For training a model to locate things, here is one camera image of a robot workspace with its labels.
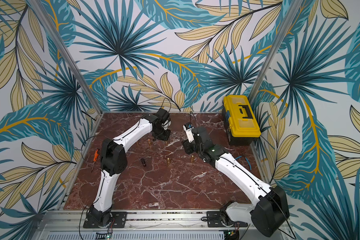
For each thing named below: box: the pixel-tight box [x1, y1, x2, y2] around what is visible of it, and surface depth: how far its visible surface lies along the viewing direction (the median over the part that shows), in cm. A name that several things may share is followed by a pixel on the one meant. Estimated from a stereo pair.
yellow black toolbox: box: [222, 95, 262, 146], surface depth 97 cm
